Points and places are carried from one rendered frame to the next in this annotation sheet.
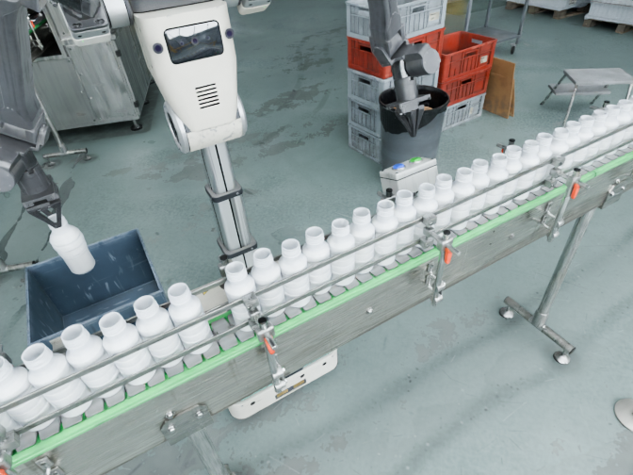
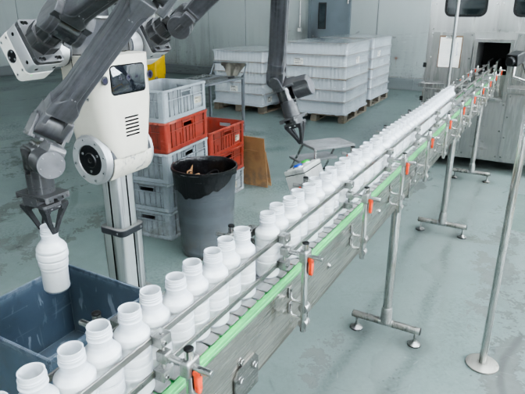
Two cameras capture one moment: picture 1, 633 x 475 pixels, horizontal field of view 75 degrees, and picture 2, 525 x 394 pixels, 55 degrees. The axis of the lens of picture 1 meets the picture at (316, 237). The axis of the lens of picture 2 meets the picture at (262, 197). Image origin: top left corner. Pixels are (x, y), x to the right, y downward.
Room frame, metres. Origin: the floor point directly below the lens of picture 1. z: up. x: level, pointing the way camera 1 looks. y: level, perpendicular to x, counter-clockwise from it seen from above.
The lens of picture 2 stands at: (-0.34, 0.79, 1.62)
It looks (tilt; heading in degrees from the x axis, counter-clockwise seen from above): 20 degrees down; 326
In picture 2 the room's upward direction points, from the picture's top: straight up
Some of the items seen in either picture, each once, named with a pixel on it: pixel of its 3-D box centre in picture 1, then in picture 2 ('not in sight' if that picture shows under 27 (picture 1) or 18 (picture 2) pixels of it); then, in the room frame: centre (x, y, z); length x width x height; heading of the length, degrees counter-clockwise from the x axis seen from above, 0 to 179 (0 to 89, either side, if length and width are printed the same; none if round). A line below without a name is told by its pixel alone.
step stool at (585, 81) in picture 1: (585, 94); (320, 159); (3.39, -2.41, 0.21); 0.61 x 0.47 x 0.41; 170
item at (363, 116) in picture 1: (391, 106); (169, 184); (3.20, -0.69, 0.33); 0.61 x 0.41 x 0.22; 123
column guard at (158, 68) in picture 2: not in sight; (154, 62); (10.31, -3.52, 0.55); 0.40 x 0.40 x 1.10; 27
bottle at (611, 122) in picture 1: (602, 133); (396, 140); (1.12, -0.90, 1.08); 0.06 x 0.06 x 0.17
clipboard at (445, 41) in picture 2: not in sight; (449, 51); (3.08, -3.82, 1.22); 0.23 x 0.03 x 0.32; 27
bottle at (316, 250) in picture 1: (316, 260); (296, 218); (0.66, 0.00, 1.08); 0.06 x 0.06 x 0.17
